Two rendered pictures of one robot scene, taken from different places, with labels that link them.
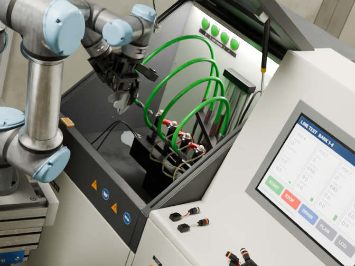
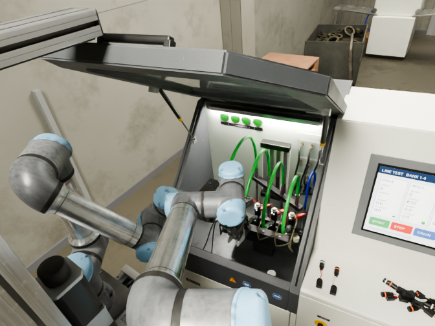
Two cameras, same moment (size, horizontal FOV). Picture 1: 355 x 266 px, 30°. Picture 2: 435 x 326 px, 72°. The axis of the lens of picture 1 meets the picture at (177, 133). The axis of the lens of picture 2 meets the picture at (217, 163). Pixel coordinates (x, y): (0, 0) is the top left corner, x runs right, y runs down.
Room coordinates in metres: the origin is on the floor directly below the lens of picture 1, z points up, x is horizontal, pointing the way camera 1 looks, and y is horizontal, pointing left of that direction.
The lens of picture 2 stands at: (1.21, 0.40, 2.11)
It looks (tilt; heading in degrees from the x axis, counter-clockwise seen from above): 36 degrees down; 347
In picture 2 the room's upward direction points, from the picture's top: 6 degrees counter-clockwise
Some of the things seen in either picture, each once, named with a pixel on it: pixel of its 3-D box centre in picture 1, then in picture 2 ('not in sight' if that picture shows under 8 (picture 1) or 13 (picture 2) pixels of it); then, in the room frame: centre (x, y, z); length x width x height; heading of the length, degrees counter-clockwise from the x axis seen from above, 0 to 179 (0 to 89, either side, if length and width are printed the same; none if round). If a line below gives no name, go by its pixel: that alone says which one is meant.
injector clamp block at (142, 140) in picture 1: (165, 176); (265, 236); (2.11, -0.01, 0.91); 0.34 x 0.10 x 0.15; 47
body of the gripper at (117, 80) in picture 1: (125, 72); (234, 218); (1.88, 0.21, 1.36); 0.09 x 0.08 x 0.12; 137
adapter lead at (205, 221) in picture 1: (193, 224); (334, 280); (1.75, -0.14, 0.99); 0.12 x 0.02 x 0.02; 138
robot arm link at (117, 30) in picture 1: (118, 29); (225, 204); (1.79, 0.26, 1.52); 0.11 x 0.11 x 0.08; 70
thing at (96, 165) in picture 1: (92, 174); (223, 271); (2.02, 0.24, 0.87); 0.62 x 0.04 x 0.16; 47
